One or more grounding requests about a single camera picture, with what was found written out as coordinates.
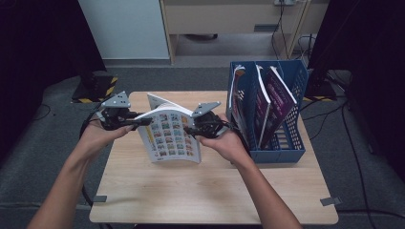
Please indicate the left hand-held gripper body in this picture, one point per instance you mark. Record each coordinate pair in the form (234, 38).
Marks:
(114, 117)

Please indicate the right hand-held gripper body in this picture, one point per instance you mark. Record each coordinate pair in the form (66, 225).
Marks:
(207, 125)

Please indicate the white magazine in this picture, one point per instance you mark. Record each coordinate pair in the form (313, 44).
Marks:
(168, 136)

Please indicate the black and red magazine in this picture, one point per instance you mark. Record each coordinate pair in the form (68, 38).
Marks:
(237, 105)

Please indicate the purple magazine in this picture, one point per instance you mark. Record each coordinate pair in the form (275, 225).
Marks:
(262, 117)
(280, 105)

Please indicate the blue file rack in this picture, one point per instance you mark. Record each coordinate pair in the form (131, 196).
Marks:
(280, 156)

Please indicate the person's left hand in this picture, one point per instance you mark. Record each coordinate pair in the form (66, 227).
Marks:
(95, 140)

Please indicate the person's right hand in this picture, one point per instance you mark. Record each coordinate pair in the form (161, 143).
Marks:
(229, 146)

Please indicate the yellow striped black stand base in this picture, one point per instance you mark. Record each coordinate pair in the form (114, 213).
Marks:
(320, 92)
(92, 90)

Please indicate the grey tape piece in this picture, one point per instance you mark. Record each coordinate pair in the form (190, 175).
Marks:
(99, 199)
(330, 201)

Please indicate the white cabinet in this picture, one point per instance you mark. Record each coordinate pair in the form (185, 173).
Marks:
(124, 28)

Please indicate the black curtain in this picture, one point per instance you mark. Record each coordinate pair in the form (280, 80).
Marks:
(366, 47)
(38, 47)

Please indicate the beige wooden desk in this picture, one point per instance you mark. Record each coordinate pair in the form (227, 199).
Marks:
(223, 16)

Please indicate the white power strip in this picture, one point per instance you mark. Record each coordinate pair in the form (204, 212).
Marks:
(285, 2)

